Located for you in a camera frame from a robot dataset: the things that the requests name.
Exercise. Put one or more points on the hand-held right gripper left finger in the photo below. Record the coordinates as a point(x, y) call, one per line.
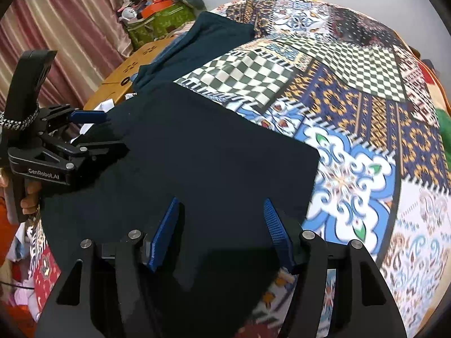
point(164, 232)

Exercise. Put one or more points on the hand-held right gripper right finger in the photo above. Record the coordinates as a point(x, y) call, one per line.
point(278, 232)

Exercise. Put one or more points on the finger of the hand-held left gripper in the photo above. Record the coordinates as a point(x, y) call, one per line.
point(88, 116)
point(102, 149)

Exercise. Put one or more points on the black pants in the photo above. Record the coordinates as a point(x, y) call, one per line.
point(193, 155)

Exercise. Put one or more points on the person's left hand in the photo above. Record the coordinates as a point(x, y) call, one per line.
point(31, 200)

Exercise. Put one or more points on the white papers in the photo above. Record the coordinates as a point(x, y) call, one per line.
point(105, 105)

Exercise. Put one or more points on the wooden folding lap table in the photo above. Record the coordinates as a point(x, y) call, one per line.
point(123, 74)

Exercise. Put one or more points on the striped pink curtain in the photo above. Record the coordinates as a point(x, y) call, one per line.
point(63, 17)

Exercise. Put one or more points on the pile of mixed clothes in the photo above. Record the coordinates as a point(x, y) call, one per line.
point(21, 274)

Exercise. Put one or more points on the green patterned storage bag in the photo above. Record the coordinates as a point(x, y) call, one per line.
point(162, 24)

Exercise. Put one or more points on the patchwork printed blanket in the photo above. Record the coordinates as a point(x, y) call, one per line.
point(352, 130)

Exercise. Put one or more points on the orange box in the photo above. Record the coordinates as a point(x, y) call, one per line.
point(155, 7)

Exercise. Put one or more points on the dark teal garment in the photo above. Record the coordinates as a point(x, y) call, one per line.
point(204, 42)

